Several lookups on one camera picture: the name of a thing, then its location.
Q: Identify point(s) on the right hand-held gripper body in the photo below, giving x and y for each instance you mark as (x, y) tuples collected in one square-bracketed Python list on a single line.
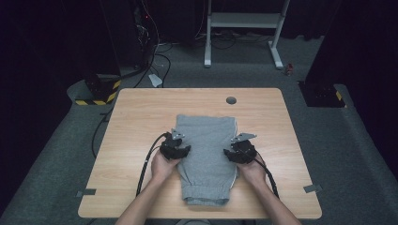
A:
[(245, 151)]

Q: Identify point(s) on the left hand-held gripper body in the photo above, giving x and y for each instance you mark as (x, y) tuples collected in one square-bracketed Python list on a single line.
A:
[(170, 146)]

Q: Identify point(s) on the grey shorts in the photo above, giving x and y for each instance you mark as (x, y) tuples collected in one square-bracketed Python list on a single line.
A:
[(206, 156)]

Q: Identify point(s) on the person's left hand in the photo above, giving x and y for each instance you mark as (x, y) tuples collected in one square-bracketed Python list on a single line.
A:
[(162, 170)]

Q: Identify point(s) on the person's right hand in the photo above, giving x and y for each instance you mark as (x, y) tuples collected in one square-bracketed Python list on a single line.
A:
[(252, 173)]

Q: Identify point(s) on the grey stool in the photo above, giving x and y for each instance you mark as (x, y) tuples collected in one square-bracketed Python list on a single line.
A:
[(194, 222)]

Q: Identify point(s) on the pale paper scrap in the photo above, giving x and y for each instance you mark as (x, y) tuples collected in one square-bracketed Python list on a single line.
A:
[(155, 80)]

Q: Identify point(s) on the grey tape strip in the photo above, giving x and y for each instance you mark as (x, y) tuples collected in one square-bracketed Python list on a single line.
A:
[(86, 192), (313, 188)]

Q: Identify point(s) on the black yellow striped stand base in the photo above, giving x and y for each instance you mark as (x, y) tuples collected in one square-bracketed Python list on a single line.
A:
[(100, 92)]

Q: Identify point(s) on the small red object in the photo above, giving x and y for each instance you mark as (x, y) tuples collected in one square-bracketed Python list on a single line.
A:
[(289, 69)]

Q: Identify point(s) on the black stand base yellow mark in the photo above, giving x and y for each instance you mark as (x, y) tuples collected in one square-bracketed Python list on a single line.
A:
[(322, 95)]

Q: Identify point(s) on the dark equipment rack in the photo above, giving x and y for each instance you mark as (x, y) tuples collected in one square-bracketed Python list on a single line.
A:
[(144, 31)]

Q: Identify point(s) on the white metal stand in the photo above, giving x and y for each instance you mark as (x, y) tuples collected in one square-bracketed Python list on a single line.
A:
[(244, 20)]

